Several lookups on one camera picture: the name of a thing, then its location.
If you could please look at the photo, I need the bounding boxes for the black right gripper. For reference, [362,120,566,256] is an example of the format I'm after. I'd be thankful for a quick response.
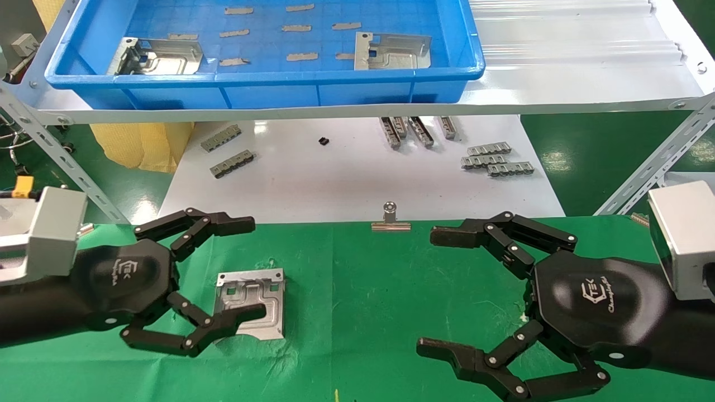
[416,210,672,402]

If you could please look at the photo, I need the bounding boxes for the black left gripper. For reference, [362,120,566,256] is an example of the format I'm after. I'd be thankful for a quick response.
[73,208,268,358]

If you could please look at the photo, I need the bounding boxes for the silver sheet metal bracket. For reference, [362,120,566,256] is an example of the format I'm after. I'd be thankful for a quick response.
[354,31,433,71]
[215,268,285,339]
[106,37,204,76]

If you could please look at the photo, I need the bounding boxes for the green table cloth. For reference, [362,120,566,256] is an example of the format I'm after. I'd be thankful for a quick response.
[0,215,715,402]

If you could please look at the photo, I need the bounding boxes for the blue plastic bin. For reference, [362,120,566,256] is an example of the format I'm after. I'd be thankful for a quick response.
[45,0,485,109]

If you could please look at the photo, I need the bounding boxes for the grey metal shelf rack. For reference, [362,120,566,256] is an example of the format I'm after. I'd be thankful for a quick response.
[0,0,715,224]

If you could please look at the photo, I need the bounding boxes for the small grey junction box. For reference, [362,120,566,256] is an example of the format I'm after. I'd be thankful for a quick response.
[11,32,41,56]

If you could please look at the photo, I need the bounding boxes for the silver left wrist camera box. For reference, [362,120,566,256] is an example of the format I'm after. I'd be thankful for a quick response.
[0,186,88,286]

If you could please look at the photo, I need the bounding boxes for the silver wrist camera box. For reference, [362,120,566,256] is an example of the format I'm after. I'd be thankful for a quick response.
[0,186,88,286]
[647,180,715,302]

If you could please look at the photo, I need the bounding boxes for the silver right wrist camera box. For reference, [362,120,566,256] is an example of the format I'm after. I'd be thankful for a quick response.
[647,180,715,302]

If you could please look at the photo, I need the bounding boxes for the white wire bundle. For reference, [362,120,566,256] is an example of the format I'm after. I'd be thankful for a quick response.
[0,118,35,168]

